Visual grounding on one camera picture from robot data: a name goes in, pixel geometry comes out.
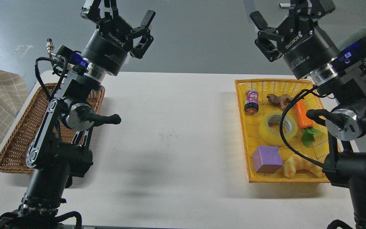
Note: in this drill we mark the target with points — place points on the toy croissant bread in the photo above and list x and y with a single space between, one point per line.
296 163

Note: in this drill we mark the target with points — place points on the purple cube block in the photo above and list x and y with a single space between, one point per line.
266 159

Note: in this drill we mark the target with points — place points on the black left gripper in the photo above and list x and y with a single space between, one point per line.
111 41

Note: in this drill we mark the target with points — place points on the yellow tape roll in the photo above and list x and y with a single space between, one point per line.
271 125

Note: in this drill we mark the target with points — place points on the small soda can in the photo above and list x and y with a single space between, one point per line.
251 102

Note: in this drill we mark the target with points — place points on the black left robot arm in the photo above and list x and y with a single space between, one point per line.
60 149

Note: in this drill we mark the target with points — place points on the orange toy carrot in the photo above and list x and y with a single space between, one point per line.
306 125

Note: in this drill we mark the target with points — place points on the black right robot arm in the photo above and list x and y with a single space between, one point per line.
345 78

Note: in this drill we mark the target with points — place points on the brown toy animal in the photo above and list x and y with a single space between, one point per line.
279 101

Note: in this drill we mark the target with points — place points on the yellow plastic basket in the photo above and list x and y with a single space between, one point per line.
259 122

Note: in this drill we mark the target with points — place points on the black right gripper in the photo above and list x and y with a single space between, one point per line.
300 41

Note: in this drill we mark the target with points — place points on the brown wicker basket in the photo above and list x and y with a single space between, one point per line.
13 154

